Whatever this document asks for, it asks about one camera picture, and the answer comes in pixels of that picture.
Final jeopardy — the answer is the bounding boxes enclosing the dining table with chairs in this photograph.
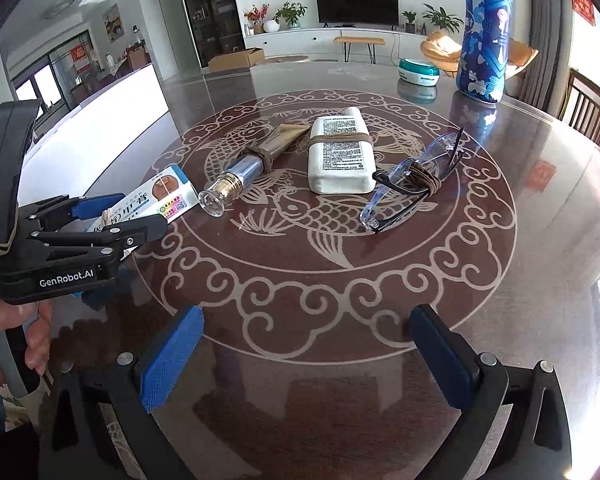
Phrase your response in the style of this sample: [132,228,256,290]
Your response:
[70,45,153,96]

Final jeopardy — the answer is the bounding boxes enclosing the wooden bench with metal legs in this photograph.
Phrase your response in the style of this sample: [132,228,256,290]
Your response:
[333,36,386,63]

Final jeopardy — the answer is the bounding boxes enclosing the brown cardboard box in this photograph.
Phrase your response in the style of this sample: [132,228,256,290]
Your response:
[207,47,266,73]

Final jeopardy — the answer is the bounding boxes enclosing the large leafy potted plant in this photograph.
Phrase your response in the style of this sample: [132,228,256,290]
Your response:
[422,4,465,36]

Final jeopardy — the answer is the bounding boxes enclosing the person's left hand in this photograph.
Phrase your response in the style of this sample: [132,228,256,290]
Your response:
[0,301,54,391]

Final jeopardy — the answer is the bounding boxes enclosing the blue patterned bottle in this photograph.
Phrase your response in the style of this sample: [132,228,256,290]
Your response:
[455,0,515,103]

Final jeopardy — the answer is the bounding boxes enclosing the black television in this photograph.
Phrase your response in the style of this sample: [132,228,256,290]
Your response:
[315,0,400,28]

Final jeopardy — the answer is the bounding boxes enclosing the red wall hanging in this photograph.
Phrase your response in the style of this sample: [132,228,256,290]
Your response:
[570,0,597,27]

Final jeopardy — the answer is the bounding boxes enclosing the round ceiling light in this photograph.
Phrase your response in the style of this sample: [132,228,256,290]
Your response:
[45,0,76,20]

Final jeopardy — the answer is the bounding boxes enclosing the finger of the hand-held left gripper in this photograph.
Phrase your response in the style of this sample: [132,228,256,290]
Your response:
[20,193,127,235]
[27,212,169,261]

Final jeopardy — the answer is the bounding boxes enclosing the white bottle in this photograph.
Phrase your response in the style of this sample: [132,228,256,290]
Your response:
[307,106,376,195]

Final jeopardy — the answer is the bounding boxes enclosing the red flowers in vase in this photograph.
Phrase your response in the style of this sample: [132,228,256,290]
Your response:
[243,4,271,35]

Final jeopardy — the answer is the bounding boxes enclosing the beige tube with clear cap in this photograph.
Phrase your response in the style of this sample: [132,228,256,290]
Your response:
[198,122,313,218]

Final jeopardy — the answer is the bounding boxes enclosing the blue and white medicine carton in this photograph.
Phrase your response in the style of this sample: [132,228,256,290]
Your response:
[85,165,199,233]

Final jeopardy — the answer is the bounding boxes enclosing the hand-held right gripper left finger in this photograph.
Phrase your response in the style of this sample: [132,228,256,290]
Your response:
[40,304,204,480]

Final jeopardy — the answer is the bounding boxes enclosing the green potted plant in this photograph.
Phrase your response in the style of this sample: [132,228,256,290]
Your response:
[274,1,308,30]

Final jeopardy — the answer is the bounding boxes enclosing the dark glass display cabinet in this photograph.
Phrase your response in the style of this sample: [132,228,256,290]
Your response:
[175,0,246,68]

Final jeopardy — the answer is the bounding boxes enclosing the white television cabinet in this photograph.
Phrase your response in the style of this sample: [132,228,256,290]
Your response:
[243,27,431,63]

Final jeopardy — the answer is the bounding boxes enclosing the teal round container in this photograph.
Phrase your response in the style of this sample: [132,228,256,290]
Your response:
[397,57,442,86]

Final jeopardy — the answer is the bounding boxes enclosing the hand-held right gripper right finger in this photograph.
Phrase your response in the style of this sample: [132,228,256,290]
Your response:
[409,303,573,480]

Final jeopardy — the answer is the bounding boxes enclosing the orange lounge chair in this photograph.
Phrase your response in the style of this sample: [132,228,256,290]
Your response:
[420,30,539,81]

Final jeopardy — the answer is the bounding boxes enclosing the brown wooden slatted chair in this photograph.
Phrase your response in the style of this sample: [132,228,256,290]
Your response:
[557,67,600,161]

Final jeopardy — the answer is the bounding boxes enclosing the glass sliding door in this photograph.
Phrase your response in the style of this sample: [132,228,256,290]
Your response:
[7,30,98,111]

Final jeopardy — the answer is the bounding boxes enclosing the clear glasses with black arms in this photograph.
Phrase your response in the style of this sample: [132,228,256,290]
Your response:
[359,127,466,234]

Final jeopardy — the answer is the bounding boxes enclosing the grey curtain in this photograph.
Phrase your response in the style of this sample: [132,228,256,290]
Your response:
[502,0,576,111]

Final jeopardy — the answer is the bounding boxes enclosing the framed wall painting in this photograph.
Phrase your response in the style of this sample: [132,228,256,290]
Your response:
[102,3,126,43]

